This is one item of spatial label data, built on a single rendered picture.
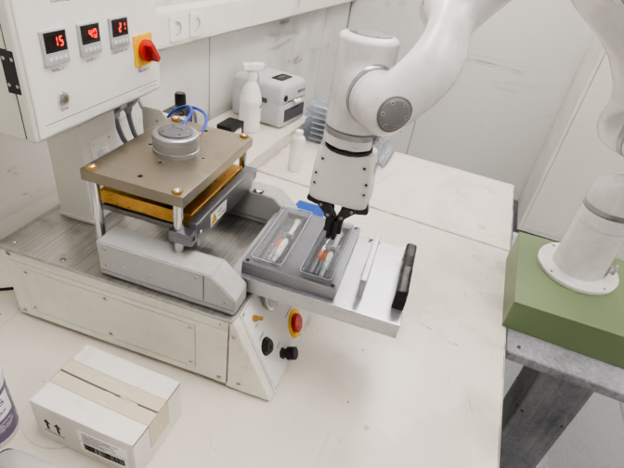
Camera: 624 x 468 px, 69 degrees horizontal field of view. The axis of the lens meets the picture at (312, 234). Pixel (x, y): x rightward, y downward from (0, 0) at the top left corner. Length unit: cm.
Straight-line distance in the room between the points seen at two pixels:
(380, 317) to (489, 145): 263
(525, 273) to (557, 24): 211
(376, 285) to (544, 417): 90
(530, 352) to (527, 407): 42
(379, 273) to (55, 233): 61
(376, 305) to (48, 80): 60
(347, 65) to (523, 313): 74
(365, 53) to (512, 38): 254
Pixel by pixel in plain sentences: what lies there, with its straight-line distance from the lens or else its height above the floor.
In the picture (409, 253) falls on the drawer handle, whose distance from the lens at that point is 84.
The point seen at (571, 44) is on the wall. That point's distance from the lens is 317.
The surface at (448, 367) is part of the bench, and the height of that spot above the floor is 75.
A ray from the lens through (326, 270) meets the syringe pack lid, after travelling 76.
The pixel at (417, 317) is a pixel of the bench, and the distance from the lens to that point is 111.
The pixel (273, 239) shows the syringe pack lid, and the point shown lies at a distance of 81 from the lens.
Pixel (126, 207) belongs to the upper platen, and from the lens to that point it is 83.
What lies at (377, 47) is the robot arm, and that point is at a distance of 64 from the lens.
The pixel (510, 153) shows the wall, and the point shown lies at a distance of 331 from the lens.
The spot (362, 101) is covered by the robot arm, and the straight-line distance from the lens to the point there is 60.
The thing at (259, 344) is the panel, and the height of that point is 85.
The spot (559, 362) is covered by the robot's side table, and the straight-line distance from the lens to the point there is 118.
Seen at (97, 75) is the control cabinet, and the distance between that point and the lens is 86.
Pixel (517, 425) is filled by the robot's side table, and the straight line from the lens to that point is 163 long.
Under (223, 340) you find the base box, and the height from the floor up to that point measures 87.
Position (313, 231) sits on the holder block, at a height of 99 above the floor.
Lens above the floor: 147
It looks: 34 degrees down
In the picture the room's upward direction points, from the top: 9 degrees clockwise
